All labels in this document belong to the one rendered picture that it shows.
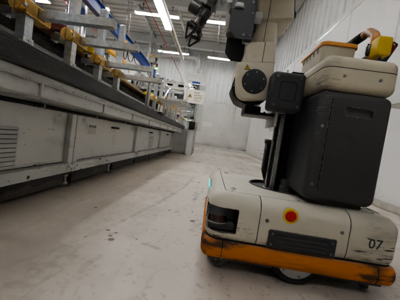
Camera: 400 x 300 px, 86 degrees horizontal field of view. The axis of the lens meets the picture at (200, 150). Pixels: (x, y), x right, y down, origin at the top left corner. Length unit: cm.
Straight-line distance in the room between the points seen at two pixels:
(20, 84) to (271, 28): 103
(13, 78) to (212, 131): 1090
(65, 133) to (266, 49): 132
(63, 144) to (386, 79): 169
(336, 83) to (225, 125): 1087
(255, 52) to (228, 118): 1074
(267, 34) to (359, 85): 43
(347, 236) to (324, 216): 10
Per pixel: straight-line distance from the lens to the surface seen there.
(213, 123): 1165
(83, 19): 101
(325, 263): 92
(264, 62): 101
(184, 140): 547
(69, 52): 126
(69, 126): 167
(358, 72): 95
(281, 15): 114
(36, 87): 112
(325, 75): 91
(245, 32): 102
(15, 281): 85
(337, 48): 113
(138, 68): 142
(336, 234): 90
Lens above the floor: 46
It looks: 3 degrees down
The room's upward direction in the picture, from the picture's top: 8 degrees clockwise
